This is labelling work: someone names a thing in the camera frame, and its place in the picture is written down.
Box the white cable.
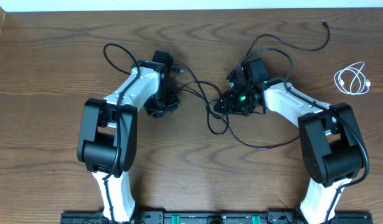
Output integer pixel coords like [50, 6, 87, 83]
[333, 61, 372, 96]

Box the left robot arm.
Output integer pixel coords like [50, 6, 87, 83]
[77, 50, 179, 223]

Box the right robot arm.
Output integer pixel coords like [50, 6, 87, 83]
[214, 58, 369, 223]

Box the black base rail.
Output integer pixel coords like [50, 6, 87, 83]
[60, 209, 374, 224]

